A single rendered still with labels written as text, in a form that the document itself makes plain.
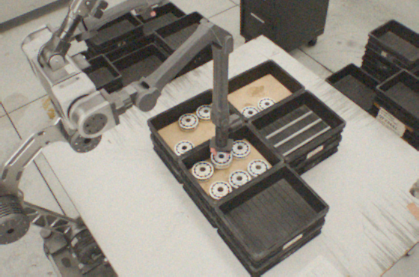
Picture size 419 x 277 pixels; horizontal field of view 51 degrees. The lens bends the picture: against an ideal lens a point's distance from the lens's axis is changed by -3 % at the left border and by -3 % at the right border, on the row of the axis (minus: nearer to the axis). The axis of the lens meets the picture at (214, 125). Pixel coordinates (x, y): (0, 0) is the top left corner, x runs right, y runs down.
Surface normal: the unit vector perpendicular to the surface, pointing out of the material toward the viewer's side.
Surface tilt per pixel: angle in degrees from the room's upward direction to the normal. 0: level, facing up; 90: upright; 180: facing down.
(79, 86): 0
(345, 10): 0
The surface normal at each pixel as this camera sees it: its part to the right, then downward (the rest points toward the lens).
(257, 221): -0.03, -0.66
